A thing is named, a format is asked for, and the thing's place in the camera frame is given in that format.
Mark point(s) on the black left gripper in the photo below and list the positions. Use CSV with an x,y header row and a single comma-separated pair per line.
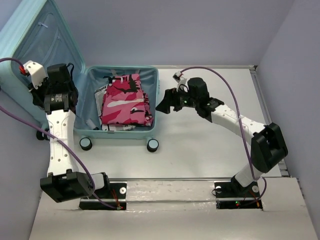
x,y
38,97

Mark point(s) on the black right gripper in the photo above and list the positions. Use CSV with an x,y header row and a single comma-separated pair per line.
x,y
170,99

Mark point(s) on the newspaper print pouch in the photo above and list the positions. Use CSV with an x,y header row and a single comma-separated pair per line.
x,y
106,106

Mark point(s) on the pink camouflage garment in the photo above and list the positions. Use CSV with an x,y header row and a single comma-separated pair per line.
x,y
132,102

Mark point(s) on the light blue hard suitcase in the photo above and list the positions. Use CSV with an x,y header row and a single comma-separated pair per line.
x,y
37,31

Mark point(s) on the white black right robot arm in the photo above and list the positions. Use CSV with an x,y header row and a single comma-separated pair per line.
x,y
266,142

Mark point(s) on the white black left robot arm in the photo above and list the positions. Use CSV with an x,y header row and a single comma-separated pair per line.
x,y
64,180

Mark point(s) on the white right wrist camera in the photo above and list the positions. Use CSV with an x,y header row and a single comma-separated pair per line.
x,y
181,80

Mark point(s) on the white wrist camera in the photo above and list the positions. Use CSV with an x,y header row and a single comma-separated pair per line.
x,y
36,72
181,80

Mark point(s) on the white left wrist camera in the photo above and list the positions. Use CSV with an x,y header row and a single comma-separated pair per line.
x,y
36,72

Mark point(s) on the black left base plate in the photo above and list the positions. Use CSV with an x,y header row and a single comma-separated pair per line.
x,y
114,197

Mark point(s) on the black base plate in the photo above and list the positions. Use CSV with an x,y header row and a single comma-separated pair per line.
x,y
227,199
114,197

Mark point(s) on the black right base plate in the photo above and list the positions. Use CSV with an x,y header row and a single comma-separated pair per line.
x,y
227,199

